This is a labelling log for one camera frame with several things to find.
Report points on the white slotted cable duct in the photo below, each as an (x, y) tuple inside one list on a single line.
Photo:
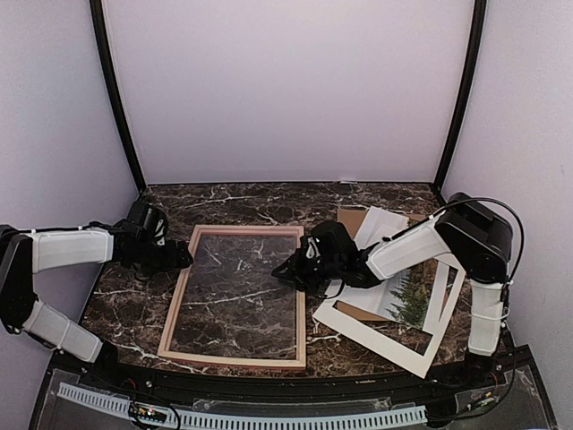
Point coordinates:
[(162, 417)]

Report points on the pink wooden picture frame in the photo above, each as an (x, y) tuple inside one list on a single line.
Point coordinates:
[(164, 350)]

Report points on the landscape photo print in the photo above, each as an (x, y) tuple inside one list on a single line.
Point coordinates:
[(416, 295)]

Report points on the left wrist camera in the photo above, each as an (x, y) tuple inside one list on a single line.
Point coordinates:
[(158, 237)]

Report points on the right black corner post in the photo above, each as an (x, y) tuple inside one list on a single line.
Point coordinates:
[(464, 90)]

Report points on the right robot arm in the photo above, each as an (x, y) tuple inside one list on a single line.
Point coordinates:
[(477, 237)]

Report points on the black front rail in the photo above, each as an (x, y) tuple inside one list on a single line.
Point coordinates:
[(167, 388)]

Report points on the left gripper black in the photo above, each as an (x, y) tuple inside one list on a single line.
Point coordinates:
[(172, 263)]

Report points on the brown cardboard backing board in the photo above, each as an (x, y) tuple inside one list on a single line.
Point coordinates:
[(381, 303)]

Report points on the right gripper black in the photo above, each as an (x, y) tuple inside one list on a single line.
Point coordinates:
[(295, 273)]

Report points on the black corner post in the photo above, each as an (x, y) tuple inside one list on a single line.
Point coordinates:
[(464, 90), (113, 93)]

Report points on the left black corner post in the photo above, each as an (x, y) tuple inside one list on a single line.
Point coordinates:
[(113, 93)]

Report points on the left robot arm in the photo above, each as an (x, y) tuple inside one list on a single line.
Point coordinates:
[(137, 241)]

